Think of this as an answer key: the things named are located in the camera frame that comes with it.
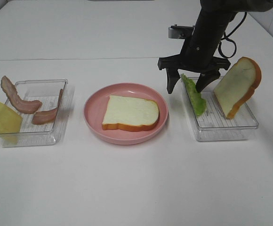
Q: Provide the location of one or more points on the clear plastic tray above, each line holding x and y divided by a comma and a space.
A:
212, 124
48, 92

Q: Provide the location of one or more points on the clear left plastic tray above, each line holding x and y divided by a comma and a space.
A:
48, 92

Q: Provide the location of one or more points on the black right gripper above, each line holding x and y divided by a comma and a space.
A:
197, 55

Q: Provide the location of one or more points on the yellow cheese slice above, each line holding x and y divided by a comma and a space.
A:
10, 121

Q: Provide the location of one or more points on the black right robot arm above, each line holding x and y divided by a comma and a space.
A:
215, 15

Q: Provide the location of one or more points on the clear right plastic tray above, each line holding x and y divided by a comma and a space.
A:
212, 124

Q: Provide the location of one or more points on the green lettuce leaf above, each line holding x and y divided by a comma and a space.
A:
198, 103

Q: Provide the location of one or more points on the bread slice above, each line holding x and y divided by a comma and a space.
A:
130, 114
237, 86

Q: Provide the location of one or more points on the long bacon strip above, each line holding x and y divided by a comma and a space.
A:
23, 106

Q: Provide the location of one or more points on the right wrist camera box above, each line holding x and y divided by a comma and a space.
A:
180, 32

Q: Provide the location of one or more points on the short bacon strip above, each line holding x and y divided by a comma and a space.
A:
43, 117

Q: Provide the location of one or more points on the pink round plate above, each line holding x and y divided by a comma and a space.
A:
95, 107

